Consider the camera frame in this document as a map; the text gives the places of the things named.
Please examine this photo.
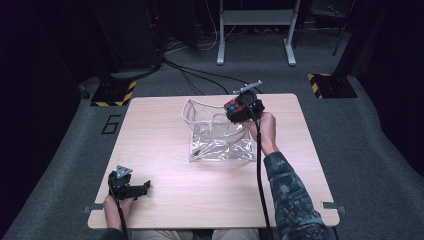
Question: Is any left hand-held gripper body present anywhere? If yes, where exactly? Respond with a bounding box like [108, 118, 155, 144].
[107, 164, 134, 201]

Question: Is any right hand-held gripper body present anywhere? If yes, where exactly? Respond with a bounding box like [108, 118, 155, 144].
[232, 79, 266, 125]

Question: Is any multicoloured puzzle cube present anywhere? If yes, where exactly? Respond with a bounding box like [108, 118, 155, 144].
[223, 98, 248, 118]

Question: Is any clear plastic bag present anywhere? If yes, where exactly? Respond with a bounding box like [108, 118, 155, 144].
[181, 97, 257, 164]

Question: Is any person's left hand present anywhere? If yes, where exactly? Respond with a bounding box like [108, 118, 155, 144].
[102, 194, 136, 232]

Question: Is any person's right hand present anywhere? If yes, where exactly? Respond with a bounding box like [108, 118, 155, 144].
[241, 111, 280, 157]

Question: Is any person's left leg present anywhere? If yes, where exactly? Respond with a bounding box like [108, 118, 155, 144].
[130, 229, 194, 240]

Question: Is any person's leg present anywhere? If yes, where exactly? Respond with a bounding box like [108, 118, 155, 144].
[211, 228, 261, 240]
[130, 229, 194, 240]

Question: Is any black yellow striped stand base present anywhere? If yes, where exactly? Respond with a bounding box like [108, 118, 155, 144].
[307, 72, 359, 100]
[90, 77, 138, 108]

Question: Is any person's right leg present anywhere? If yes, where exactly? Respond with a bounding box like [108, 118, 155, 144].
[211, 228, 261, 240]

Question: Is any left hand-held gripper black cable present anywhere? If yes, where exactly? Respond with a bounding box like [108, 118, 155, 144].
[108, 176, 130, 240]

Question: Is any hand-held gripper black cable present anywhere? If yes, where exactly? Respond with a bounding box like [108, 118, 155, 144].
[108, 176, 130, 240]
[242, 96, 275, 240]

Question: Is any grey metal table bracket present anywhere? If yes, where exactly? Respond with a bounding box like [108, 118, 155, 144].
[319, 200, 347, 215]
[82, 202, 106, 215]

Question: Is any long black floor cable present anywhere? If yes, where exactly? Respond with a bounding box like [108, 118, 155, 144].
[162, 57, 264, 95]

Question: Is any short black floor cable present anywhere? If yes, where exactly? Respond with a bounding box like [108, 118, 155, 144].
[178, 69, 206, 97]

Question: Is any right hand-held gripper black cable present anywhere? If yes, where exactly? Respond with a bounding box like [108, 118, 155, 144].
[242, 96, 275, 240]

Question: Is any white floor cable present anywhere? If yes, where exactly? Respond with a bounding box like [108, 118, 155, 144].
[197, 0, 238, 53]

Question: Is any white desk frame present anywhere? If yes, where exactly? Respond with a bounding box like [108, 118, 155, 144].
[216, 0, 303, 67]

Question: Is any black stand post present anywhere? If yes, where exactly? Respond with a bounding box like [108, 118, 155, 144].
[333, 0, 369, 78]

